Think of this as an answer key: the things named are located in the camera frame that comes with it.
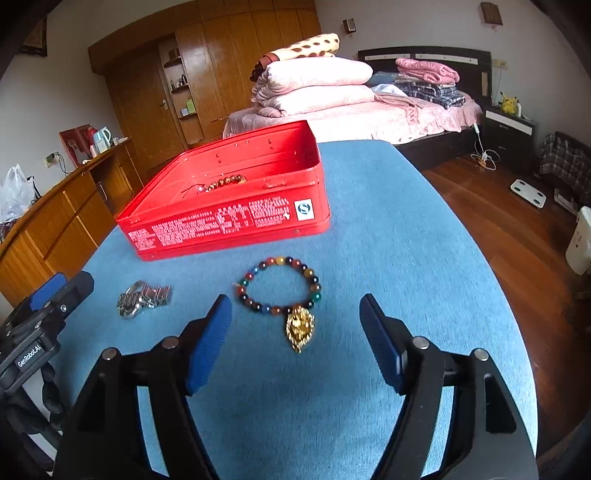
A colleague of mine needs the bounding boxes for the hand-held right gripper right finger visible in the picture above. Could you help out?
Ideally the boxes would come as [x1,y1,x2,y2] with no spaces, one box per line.
[359,293,540,480]

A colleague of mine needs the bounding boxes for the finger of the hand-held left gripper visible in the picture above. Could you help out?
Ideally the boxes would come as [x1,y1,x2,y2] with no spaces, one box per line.
[29,271,96,320]

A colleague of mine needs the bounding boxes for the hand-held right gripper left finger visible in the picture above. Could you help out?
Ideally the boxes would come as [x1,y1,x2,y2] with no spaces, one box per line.
[54,294,233,480]

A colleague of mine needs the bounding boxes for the silver bangle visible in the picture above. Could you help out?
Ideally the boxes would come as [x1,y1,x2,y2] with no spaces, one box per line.
[117,281,172,319]

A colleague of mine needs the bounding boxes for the multicolour bead bracelet gold pendant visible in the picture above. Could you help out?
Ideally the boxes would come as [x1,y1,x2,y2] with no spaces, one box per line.
[236,255,322,354]

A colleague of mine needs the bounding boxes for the red metal tin box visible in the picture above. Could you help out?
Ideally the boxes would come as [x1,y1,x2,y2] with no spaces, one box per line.
[115,120,331,262]

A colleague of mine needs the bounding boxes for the brown wooden bead bracelet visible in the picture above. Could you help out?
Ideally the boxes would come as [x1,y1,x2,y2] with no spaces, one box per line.
[198,174,249,195]

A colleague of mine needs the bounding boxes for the blue table cloth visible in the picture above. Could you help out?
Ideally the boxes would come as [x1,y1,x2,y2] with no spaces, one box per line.
[55,140,539,480]

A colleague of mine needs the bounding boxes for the wooden dresser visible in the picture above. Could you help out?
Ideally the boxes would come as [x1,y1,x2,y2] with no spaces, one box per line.
[0,138,144,305]

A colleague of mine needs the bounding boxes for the white plastic bag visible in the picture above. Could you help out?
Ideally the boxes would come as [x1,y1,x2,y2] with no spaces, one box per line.
[0,164,36,223]

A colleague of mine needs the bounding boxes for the red picture board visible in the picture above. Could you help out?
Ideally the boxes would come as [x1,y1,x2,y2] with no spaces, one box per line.
[59,124,93,169]

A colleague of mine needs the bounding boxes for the brown wooden door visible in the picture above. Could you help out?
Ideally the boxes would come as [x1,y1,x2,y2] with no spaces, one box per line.
[106,51,185,171]

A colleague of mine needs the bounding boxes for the white bathroom scale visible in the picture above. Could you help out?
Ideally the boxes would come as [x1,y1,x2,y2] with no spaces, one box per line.
[510,179,547,211]

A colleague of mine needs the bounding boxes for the white plastic appliance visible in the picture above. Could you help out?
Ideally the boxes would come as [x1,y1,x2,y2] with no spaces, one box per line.
[566,208,591,277]

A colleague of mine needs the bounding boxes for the bed with dark headboard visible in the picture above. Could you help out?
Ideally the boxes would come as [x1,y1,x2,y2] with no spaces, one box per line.
[223,47,492,160]

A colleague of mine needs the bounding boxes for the dark nightstand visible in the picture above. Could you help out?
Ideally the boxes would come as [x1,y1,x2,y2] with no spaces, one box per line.
[482,106,539,162]

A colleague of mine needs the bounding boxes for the wooden corner shelf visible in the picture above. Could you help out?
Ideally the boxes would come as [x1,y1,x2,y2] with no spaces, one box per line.
[159,37,206,144]

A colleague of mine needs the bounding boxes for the folded pink quilt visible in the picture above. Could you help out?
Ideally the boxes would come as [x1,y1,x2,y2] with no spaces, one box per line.
[253,58,374,100]
[252,85,376,119]

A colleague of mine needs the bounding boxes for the folded plaid cloth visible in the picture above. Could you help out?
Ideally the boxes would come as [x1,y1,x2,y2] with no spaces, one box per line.
[394,80,466,110]

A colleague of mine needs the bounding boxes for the plaid bag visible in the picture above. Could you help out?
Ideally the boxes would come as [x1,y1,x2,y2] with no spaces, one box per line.
[538,131,591,206]

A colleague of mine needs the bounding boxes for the folded pink blanket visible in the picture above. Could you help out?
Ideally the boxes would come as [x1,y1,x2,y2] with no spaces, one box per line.
[395,58,461,86]

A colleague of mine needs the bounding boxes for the wooden wardrobe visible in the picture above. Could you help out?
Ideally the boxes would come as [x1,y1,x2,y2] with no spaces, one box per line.
[88,0,321,158]

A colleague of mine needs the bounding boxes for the polka dot blanket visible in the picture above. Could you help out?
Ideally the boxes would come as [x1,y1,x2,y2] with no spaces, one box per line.
[250,33,341,81]

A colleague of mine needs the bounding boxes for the white power strip cable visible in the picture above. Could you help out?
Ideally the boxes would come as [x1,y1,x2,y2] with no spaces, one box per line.
[471,122,500,169]

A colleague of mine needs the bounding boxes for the dark framed wall picture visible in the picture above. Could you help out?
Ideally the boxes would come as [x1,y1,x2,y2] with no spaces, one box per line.
[18,28,49,57]

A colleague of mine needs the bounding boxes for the brown wooden wall ornament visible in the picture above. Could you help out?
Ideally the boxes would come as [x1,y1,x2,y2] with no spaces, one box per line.
[480,2,504,27]

